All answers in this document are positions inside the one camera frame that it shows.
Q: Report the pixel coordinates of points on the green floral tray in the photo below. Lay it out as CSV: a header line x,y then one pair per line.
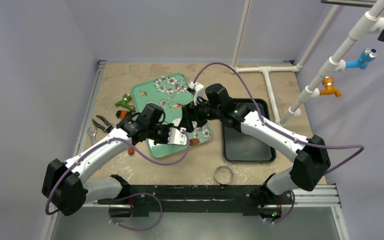
x,y
170,93

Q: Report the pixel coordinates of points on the white pvc pipe frame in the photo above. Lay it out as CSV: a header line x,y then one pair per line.
x,y
338,33

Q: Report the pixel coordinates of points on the orange faucet tap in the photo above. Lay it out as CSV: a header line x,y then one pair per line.
x,y
329,88

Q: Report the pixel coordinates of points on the orange black hex key set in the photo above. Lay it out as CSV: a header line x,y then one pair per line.
x,y
121,114

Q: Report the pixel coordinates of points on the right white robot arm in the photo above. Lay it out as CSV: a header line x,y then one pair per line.
x,y
310,160

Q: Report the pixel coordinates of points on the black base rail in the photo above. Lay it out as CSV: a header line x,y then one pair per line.
x,y
248,200

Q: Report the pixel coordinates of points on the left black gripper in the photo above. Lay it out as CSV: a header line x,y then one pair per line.
x,y
167,128

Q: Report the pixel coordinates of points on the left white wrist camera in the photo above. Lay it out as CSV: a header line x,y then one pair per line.
x,y
177,136

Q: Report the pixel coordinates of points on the silver open-end wrench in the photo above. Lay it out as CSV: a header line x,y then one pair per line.
x,y
92,135

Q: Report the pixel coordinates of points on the metal scraper wooden handle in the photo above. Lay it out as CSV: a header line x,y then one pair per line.
x,y
131,151

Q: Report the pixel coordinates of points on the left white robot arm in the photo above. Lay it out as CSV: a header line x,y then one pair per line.
x,y
67,185

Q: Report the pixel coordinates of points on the black grey pliers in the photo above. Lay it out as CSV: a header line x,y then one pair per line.
x,y
106,127

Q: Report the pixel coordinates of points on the wooden rolling pin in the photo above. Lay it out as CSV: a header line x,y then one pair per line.
x,y
194,142

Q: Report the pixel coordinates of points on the black baking tray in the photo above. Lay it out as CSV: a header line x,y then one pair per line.
x,y
242,148

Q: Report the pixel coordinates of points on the white dough ball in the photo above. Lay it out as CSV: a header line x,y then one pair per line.
x,y
176,123

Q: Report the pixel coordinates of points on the aluminium frame rail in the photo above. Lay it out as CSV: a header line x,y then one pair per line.
x,y
81,137

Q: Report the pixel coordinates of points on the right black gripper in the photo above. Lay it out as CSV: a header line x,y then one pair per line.
x,y
191,114

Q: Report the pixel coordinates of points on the blue faucet tap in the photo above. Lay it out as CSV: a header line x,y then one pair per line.
x,y
366,57

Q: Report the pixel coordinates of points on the green garden hose nozzle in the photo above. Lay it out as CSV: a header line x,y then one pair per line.
x,y
125,103

